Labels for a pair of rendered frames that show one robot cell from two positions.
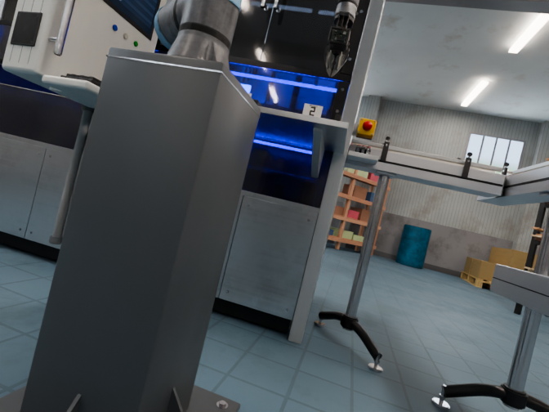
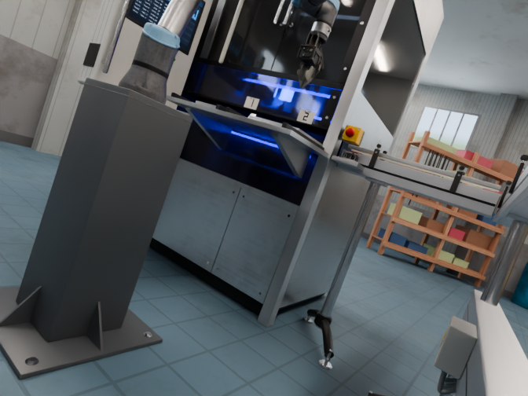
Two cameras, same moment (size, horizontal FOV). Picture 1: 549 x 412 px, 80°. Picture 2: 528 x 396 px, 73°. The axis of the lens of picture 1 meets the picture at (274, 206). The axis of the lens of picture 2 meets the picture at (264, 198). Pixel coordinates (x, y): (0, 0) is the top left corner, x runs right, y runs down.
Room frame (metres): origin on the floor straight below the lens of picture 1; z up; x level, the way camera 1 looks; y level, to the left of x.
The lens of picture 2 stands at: (-0.19, -0.61, 0.71)
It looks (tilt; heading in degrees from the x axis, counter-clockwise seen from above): 4 degrees down; 20
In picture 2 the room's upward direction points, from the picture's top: 20 degrees clockwise
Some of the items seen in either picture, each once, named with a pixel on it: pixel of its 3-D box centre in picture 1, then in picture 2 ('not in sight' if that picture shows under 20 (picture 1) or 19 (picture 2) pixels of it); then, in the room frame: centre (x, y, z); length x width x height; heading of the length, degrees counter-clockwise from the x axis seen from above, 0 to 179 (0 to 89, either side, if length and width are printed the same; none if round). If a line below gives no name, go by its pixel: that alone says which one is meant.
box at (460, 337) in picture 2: not in sight; (456, 345); (0.66, -0.82, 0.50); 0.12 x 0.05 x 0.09; 170
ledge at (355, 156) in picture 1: (362, 158); (349, 163); (1.51, -0.34, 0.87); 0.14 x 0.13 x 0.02; 170
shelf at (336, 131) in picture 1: (261, 126); (251, 128); (1.36, 0.13, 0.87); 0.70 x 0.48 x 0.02; 80
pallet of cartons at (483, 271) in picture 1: (495, 267); not in sight; (6.79, -4.73, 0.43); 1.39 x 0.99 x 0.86; 166
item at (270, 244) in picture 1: (169, 200); (207, 188); (2.13, 0.67, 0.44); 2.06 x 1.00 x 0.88; 80
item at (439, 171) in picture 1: (420, 163); (414, 174); (1.56, -0.62, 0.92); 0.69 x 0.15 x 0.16; 80
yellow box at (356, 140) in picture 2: (366, 128); (353, 135); (1.47, -0.32, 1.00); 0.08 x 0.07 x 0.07; 170
